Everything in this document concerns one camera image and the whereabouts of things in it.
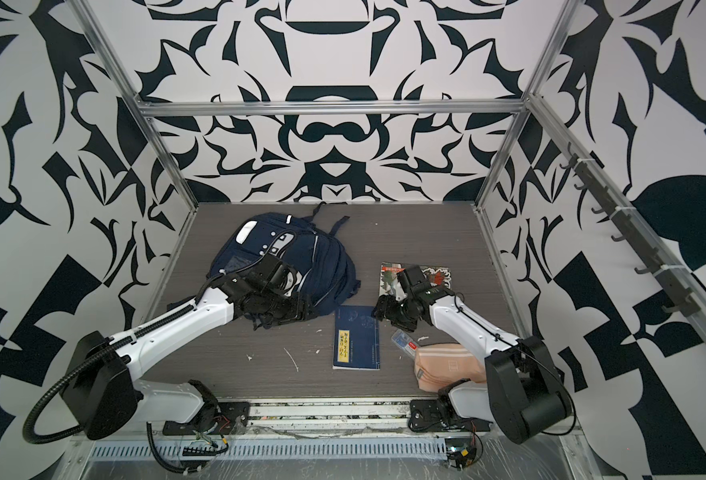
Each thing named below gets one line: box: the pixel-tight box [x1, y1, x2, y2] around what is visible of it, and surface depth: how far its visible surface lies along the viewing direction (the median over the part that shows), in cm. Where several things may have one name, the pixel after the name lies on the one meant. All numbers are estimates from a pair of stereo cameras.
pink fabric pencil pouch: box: [414, 344, 486, 393], surface depth 82 cm
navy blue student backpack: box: [209, 203, 361, 315], surface depth 100 cm
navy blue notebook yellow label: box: [332, 305, 381, 370], surface depth 87 cm
